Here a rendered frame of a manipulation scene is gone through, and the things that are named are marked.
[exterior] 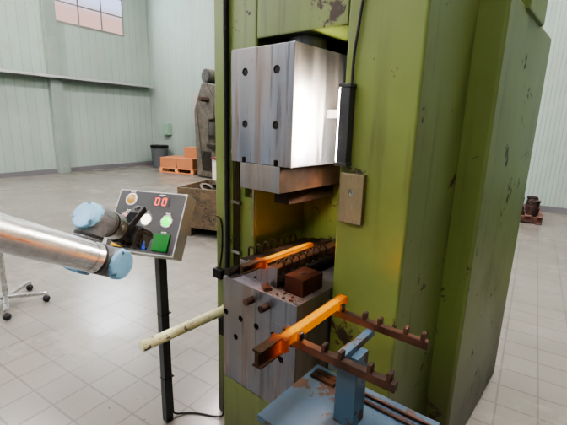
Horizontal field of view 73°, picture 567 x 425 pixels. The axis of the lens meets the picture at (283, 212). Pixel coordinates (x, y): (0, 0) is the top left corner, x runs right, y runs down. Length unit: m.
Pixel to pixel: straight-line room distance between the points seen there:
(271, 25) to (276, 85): 0.31
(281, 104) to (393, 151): 0.40
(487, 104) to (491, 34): 0.24
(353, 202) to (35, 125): 10.98
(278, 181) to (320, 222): 0.57
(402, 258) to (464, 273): 0.47
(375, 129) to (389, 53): 0.22
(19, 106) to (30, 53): 1.34
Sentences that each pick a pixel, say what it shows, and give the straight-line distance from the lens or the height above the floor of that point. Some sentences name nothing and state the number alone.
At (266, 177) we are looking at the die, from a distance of 1.38.
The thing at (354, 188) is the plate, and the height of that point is 1.31.
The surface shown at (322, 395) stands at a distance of 1.27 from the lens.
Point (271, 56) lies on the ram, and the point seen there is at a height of 1.73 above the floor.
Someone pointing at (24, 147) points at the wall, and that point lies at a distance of 11.78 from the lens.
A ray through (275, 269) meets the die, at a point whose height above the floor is 0.99.
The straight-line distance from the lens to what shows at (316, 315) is 1.10.
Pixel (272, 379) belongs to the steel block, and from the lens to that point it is 1.56.
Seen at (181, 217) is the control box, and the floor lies 1.11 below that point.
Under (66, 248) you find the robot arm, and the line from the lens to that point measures 1.12.
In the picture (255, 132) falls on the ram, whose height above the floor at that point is 1.48.
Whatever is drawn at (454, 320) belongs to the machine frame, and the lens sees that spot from 1.80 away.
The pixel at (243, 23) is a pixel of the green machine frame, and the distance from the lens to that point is 1.70.
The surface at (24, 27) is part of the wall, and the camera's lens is 12.07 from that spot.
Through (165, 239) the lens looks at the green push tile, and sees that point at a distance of 1.69.
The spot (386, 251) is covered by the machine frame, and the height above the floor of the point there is 1.11.
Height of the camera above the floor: 1.52
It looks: 13 degrees down
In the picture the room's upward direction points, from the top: 2 degrees clockwise
